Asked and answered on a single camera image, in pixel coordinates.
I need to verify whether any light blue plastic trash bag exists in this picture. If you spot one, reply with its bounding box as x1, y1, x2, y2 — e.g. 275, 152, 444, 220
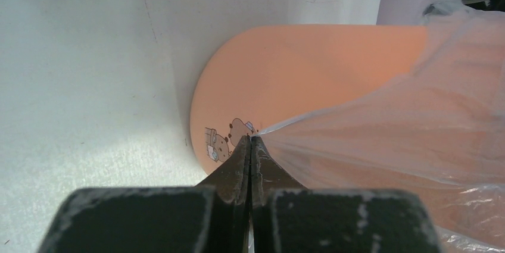
260, 0, 504, 252

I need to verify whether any orange plastic trash bin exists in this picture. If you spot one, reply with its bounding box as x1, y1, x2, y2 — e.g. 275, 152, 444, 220
190, 24, 427, 173

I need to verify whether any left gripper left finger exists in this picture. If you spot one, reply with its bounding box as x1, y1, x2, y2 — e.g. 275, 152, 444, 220
38, 136, 251, 252

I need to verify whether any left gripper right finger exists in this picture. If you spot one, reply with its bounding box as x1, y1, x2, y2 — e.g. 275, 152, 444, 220
251, 137, 442, 252

